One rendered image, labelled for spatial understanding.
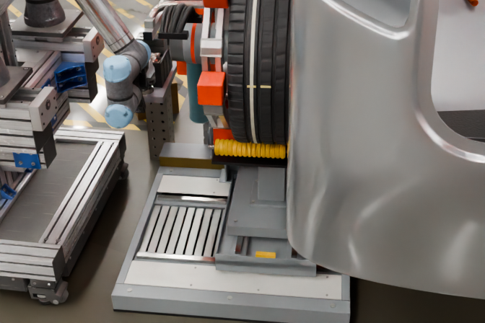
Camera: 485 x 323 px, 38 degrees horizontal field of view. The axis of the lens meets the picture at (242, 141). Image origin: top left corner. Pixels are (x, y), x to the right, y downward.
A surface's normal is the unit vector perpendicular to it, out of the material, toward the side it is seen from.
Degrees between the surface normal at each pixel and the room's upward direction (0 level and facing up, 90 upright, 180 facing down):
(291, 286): 0
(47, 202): 0
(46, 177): 0
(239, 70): 78
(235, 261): 90
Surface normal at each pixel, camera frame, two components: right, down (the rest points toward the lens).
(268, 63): -0.11, 0.29
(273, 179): -0.11, 0.54
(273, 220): -0.01, -0.84
